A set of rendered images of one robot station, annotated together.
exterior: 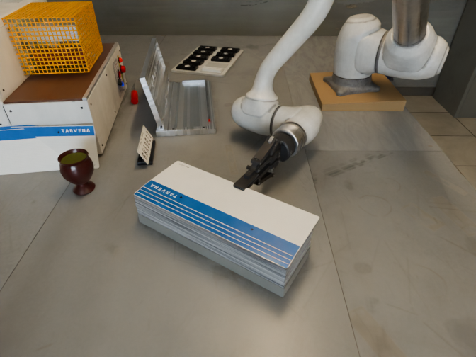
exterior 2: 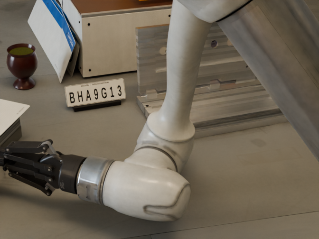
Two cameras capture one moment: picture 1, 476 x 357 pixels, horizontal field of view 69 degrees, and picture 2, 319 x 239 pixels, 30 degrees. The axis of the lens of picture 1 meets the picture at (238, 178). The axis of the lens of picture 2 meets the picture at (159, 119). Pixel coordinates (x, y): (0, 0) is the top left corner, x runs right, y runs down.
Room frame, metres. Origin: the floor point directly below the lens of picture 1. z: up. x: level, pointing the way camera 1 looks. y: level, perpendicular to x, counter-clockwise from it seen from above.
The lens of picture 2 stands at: (0.71, -1.06, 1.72)
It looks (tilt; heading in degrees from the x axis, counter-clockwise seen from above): 32 degrees down; 74
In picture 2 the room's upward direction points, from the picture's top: 3 degrees clockwise
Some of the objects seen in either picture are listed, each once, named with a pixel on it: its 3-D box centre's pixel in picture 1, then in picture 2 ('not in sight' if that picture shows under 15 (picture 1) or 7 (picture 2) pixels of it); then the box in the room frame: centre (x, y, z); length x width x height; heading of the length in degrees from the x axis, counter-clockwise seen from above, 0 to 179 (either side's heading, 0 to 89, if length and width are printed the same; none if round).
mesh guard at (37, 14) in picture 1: (59, 36); not in sight; (1.18, 0.59, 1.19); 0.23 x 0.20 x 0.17; 6
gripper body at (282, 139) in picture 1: (275, 151); (62, 171); (0.79, -0.10, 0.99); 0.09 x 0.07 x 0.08; 147
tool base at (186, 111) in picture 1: (186, 103); (227, 103); (1.27, 0.20, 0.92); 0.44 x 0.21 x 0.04; 6
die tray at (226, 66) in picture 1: (210, 59); not in sight; (1.82, 0.15, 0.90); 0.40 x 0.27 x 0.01; 165
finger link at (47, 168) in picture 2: (263, 159); (31, 158); (0.74, -0.07, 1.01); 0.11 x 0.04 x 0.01; 147
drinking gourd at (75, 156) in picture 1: (78, 173); (23, 67); (0.75, 0.43, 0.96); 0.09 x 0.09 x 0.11
